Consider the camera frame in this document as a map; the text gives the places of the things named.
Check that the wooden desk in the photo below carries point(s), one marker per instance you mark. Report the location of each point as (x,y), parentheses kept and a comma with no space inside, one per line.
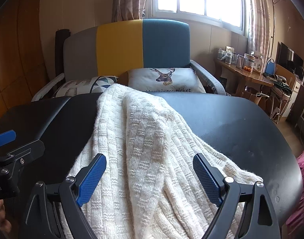
(241,73)

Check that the white knit sweater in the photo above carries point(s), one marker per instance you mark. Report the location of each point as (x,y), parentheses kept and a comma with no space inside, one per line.
(142,142)

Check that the bunch of small oranges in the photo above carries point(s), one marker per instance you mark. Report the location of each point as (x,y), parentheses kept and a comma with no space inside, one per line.
(247,68)

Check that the dark clothes pile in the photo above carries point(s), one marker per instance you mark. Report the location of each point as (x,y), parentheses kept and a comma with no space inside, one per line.
(278,82)

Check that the white cabinet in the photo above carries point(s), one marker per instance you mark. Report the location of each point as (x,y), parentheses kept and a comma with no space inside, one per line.
(295,97)

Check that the geometric print pillow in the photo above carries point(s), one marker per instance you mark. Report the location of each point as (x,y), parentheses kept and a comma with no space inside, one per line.
(92,84)

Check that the paper shopping bag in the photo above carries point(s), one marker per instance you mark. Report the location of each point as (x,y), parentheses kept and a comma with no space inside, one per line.
(251,97)

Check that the wooden wardrobe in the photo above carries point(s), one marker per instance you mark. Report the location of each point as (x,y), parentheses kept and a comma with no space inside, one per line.
(17,67)

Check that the clear glass jar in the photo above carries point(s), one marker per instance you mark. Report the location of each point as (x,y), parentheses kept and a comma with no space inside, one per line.
(230,57)
(221,54)

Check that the deer print pillow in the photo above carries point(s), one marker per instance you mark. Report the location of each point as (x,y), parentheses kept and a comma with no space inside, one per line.
(181,79)

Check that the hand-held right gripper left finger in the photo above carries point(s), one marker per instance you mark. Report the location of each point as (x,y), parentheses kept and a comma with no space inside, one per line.
(91,179)

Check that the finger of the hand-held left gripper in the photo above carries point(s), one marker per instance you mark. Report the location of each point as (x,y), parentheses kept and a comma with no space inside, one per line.
(30,149)
(4,138)

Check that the black television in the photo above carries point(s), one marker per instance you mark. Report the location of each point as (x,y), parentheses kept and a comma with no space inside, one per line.
(288,57)

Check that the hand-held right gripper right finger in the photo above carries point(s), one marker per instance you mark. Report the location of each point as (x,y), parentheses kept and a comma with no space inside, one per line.
(208,179)

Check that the blue folding chair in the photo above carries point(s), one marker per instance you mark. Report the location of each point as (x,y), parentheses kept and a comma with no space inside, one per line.
(270,67)

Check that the grey yellow blue sofa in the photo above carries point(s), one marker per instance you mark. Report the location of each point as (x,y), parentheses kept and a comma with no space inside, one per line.
(117,47)

